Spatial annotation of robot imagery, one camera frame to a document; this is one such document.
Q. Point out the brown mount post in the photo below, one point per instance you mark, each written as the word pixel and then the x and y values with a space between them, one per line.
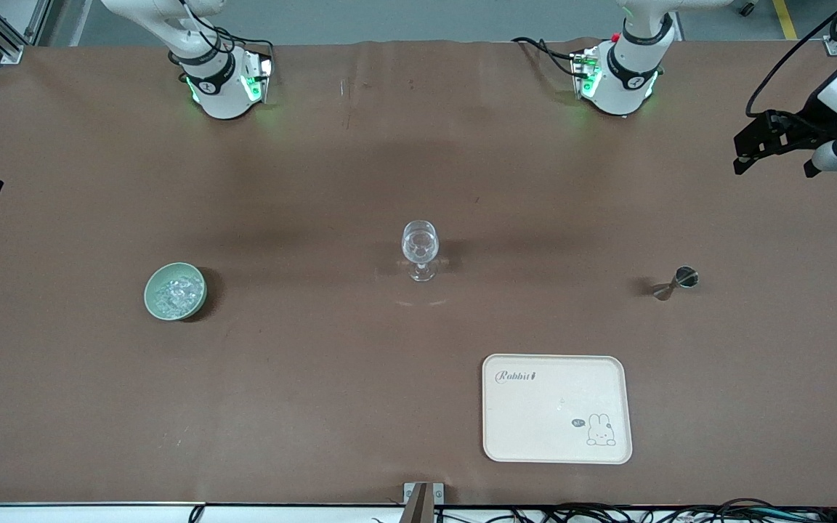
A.
pixel 418 505

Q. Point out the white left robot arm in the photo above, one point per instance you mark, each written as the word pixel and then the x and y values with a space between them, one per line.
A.
pixel 625 80

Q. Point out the green ceramic bowl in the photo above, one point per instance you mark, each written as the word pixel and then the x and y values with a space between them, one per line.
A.
pixel 150 298

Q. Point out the black caster wheel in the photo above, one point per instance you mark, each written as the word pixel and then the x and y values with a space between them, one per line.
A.
pixel 747 7

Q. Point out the clear ice cubes pile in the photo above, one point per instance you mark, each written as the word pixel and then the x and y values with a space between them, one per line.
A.
pixel 175 294

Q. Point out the brown table mat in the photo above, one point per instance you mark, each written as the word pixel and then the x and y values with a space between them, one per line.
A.
pixel 317 399

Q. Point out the white table edge rail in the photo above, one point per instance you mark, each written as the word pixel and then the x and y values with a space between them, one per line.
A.
pixel 62 514

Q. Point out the grey metal bracket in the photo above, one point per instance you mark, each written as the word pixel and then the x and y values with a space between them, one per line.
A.
pixel 437 494

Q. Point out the cream rabbit print tray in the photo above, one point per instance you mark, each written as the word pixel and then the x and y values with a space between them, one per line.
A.
pixel 535 421

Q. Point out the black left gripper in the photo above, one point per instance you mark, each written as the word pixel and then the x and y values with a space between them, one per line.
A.
pixel 815 119

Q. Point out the clear wine glass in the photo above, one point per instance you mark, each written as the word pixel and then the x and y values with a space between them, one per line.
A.
pixel 419 243

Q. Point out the aluminium frame with diagonal struts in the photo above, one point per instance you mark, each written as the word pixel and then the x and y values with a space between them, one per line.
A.
pixel 4 47

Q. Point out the silver metal jigger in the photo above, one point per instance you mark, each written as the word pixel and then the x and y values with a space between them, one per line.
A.
pixel 686 277

